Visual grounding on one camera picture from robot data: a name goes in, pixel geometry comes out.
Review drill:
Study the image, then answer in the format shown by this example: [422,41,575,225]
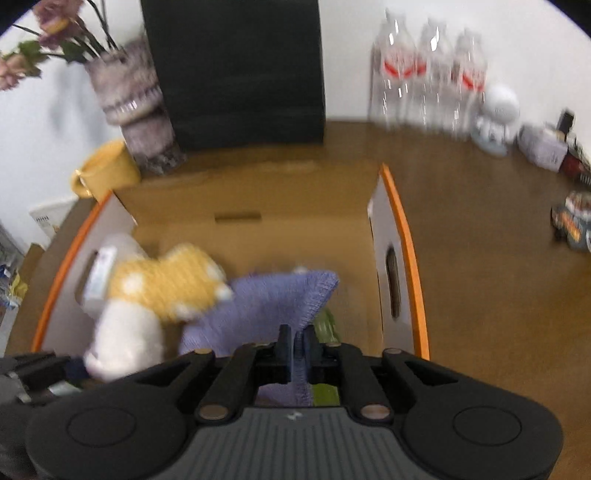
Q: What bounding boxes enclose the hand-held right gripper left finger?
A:
[121,324,293,422]

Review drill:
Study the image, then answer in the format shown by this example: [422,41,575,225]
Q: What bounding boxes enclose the colourful clutter pile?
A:
[0,222,28,324]

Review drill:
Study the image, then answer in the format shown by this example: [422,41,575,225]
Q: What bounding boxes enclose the purple knitted cloth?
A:
[179,270,340,402]

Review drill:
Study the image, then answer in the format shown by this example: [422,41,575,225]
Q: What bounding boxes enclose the white labelled bottle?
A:
[76,233,148,319]

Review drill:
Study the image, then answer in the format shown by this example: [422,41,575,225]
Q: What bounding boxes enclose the yellow white plush toy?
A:
[83,244,234,381]

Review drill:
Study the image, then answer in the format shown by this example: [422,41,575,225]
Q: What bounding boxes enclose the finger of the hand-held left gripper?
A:
[14,352,93,386]

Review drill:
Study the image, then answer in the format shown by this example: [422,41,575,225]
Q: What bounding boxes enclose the yellow mug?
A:
[70,141,141,204]

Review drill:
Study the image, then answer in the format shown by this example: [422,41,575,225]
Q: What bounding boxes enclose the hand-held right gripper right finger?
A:
[302,325,467,422]

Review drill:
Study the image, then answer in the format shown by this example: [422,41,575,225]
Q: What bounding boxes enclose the white paper sheet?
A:
[28,198,79,250]

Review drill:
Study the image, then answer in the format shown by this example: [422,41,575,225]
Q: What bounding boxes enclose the small grey carton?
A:
[516,124,568,172]

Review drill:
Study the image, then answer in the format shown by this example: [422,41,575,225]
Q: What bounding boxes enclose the grey patterned vase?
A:
[84,39,185,175]

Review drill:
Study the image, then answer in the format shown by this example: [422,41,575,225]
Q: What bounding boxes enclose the orange-edged cardboard box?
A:
[31,161,430,370]

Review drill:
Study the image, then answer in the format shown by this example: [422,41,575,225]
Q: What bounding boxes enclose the black monitor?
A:
[140,0,326,151]

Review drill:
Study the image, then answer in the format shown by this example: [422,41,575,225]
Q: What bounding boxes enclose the white robot figurine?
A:
[471,84,521,157]

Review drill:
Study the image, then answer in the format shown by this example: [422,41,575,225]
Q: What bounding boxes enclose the green packet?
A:
[313,308,343,407]

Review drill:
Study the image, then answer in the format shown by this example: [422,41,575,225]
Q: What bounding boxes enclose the dark bottle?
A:
[556,108,591,185]

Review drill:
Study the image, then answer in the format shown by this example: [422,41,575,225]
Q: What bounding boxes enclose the clear water bottle red label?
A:
[413,18,455,132]
[369,9,419,127]
[450,30,488,134]

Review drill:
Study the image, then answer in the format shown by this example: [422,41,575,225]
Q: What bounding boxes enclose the dark orange snack packet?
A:
[550,191,591,252]

